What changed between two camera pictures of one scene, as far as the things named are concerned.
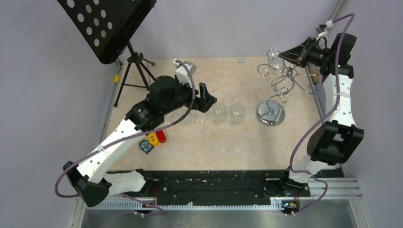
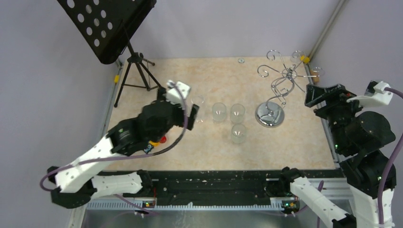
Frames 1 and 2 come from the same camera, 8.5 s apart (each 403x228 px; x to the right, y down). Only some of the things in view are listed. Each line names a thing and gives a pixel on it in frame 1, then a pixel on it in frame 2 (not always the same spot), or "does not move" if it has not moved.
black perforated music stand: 108,25 does not move
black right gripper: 298,54 -> 333,95
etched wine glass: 218,112 does not move
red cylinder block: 161,136 does not move
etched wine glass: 237,113 does not move
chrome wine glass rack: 271,112 does not move
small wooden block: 315,78 does not move
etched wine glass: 274,62 -> 238,133
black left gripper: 203,103 -> 191,118
